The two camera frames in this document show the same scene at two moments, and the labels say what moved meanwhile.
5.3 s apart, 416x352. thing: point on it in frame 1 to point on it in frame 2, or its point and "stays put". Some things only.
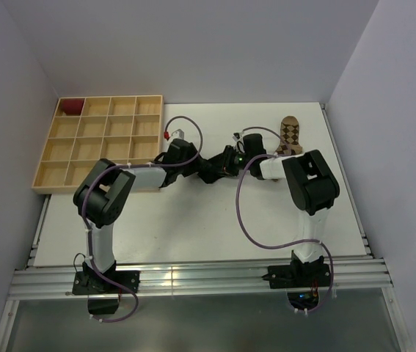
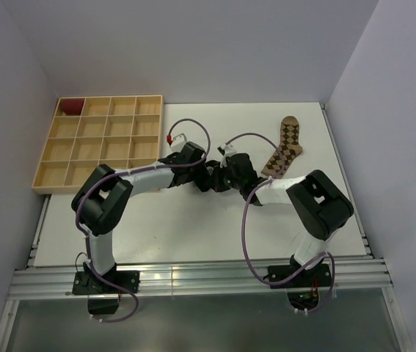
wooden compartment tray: (121, 130) stays put
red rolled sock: (73, 106) stays put
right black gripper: (229, 152) to (220, 172)
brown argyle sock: (290, 130) stays put
